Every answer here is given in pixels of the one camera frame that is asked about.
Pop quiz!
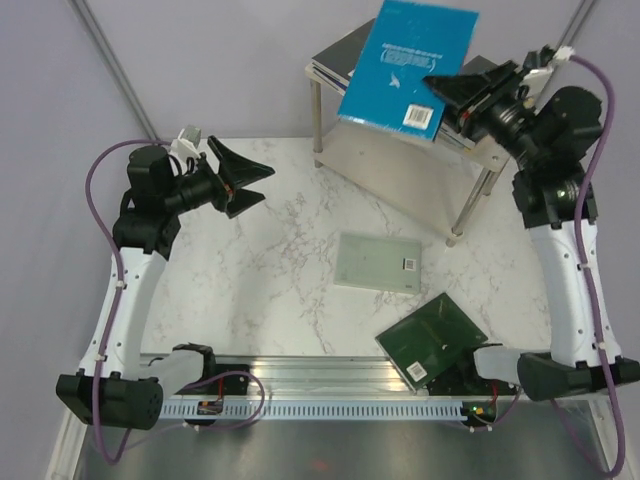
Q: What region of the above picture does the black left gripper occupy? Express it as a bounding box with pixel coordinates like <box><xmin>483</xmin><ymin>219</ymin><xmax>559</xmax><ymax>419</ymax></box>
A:
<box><xmin>162</xmin><ymin>137</ymin><xmax>274</xmax><ymax>219</ymax></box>

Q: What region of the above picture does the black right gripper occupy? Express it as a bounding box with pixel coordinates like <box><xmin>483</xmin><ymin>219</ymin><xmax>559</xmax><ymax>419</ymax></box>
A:
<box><xmin>424</xmin><ymin>58</ymin><xmax>549</xmax><ymax>168</ymax></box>

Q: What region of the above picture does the bright blue book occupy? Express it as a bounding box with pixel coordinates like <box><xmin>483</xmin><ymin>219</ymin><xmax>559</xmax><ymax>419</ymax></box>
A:
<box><xmin>338</xmin><ymin>1</ymin><xmax>479</xmax><ymax>142</ymax></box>

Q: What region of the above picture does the black book Moon and Sixpence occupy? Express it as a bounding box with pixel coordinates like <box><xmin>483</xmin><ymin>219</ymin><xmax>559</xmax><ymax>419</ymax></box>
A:
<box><xmin>311</xmin><ymin>18</ymin><xmax>375</xmax><ymax>85</ymax></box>

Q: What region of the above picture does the clear plastic file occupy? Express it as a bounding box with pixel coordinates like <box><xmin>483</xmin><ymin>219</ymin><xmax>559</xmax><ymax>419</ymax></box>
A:
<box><xmin>334</xmin><ymin>232</ymin><xmax>422</xmax><ymax>295</ymax></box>

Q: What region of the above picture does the light blue cat book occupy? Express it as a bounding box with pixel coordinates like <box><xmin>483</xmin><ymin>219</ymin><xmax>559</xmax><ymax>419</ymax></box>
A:
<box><xmin>436</xmin><ymin>125</ymin><xmax>475</xmax><ymax>150</ymax></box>

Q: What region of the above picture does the dark blue Wuthering Heights book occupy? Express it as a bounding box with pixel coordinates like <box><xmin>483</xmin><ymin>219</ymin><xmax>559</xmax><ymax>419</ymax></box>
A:
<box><xmin>442</xmin><ymin>55</ymin><xmax>498</xmax><ymax>142</ymax></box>

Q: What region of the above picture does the purple galaxy cover book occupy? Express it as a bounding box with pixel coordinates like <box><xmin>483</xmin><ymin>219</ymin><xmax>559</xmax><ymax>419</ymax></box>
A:
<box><xmin>310</xmin><ymin>63</ymin><xmax>348</xmax><ymax>92</ymax></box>

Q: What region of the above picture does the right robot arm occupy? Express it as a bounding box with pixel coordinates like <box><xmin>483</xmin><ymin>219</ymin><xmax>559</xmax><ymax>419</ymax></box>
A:
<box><xmin>423</xmin><ymin>61</ymin><xmax>639</xmax><ymax>401</ymax></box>

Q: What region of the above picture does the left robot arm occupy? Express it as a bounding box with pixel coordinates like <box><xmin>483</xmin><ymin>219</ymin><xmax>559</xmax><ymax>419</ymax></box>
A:
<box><xmin>56</xmin><ymin>133</ymin><xmax>275</xmax><ymax>430</ymax></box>

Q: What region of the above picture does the white two-tier shelf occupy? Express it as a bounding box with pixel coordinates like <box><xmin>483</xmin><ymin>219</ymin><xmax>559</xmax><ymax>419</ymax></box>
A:
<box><xmin>305</xmin><ymin>65</ymin><xmax>508</xmax><ymax>247</ymax></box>

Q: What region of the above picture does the dark green book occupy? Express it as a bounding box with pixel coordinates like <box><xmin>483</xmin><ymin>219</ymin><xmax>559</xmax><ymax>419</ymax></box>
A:
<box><xmin>375</xmin><ymin>293</ymin><xmax>488</xmax><ymax>392</ymax></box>

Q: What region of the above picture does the right aluminium frame post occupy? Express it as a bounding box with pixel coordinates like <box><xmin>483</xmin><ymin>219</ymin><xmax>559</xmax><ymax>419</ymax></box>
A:
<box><xmin>556</xmin><ymin>0</ymin><xmax>600</xmax><ymax>48</ymax></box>

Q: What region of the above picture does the aluminium frame post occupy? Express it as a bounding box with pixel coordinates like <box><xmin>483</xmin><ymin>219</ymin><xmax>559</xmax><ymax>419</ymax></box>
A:
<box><xmin>556</xmin><ymin>0</ymin><xmax>600</xmax><ymax>48</ymax></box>
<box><xmin>68</xmin><ymin>0</ymin><xmax>160</xmax><ymax>139</ymax></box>

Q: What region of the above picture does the aluminium front rail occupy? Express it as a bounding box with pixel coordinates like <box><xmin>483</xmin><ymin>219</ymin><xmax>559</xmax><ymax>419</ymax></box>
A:
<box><xmin>217</xmin><ymin>355</ymin><xmax>430</xmax><ymax>400</ymax></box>

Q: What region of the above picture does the white perforated cable duct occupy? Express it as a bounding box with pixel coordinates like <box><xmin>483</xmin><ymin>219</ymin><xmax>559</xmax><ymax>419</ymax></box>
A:
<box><xmin>160</xmin><ymin>398</ymin><xmax>488</xmax><ymax>421</ymax></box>

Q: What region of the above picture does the left aluminium frame post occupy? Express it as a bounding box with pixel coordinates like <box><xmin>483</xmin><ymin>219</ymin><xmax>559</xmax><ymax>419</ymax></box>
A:
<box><xmin>68</xmin><ymin>0</ymin><xmax>160</xmax><ymax>139</ymax></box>

